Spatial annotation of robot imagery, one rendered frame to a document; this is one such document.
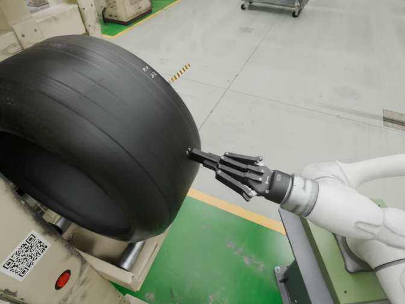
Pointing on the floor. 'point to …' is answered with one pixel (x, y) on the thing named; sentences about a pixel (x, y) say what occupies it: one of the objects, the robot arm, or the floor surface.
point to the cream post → (47, 260)
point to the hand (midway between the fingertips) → (205, 158)
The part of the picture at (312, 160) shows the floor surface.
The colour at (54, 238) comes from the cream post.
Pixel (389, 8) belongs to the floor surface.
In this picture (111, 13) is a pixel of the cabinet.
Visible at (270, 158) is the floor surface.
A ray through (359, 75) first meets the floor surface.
